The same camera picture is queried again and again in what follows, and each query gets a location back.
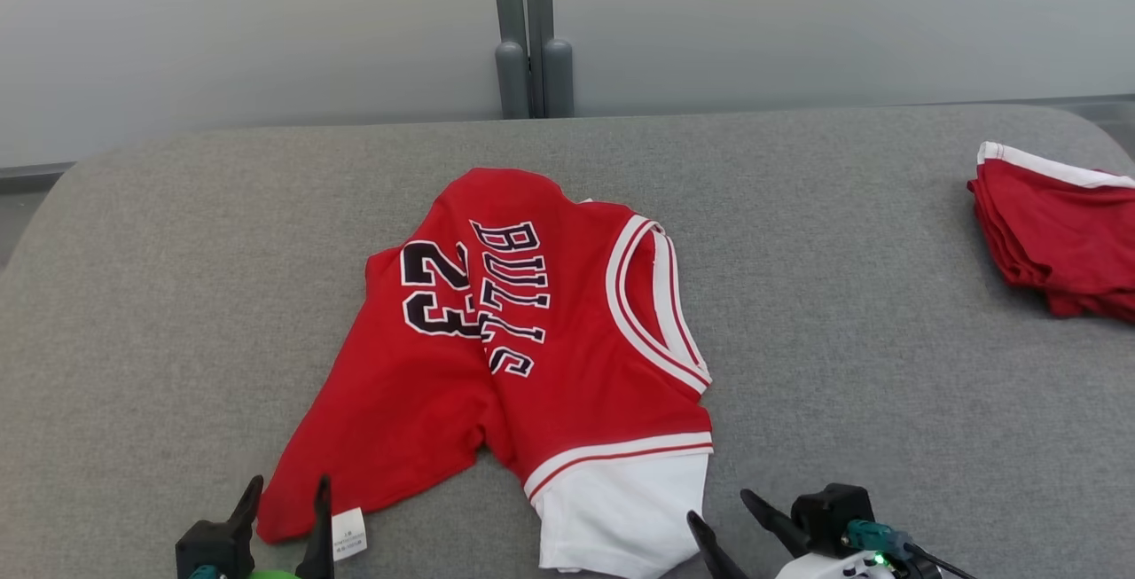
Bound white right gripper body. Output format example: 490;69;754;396
775;551;897;579

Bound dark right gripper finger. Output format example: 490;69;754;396
686;511;751;579
740;489;813;559

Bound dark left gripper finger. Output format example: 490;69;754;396
228;474;265;532
294;474;336;579

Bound red Bulls basketball jersey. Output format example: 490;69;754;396
255;167;716;579

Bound red shorts with white trim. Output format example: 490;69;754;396
966;141;1135;325

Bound grey fabric sofa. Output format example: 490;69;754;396
0;105;1135;579

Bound teal right camera connector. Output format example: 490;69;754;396
841;520;912;563

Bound grey partition post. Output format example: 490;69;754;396
525;0;575;119
489;0;531;120

